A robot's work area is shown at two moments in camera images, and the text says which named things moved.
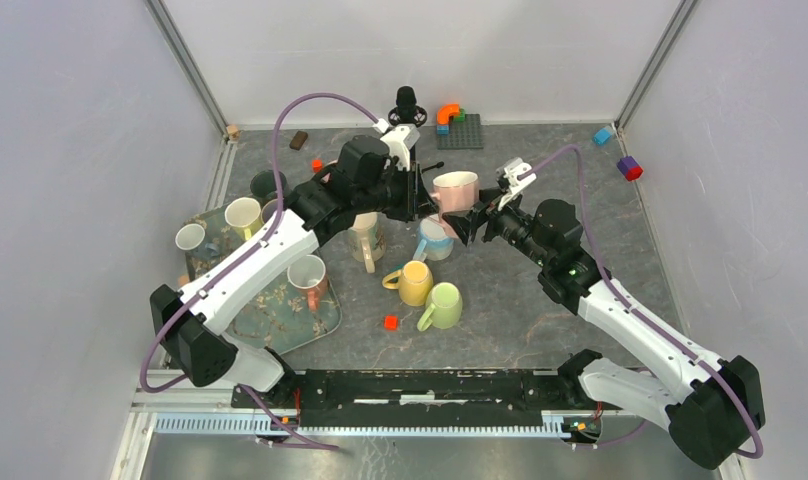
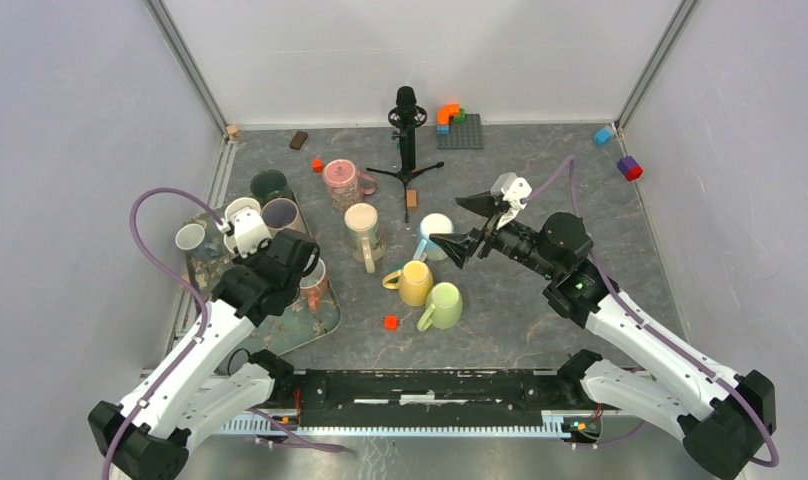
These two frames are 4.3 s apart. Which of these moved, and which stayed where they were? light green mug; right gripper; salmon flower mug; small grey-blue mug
Moved: right gripper
Stayed: small grey-blue mug; salmon flower mug; light green mug
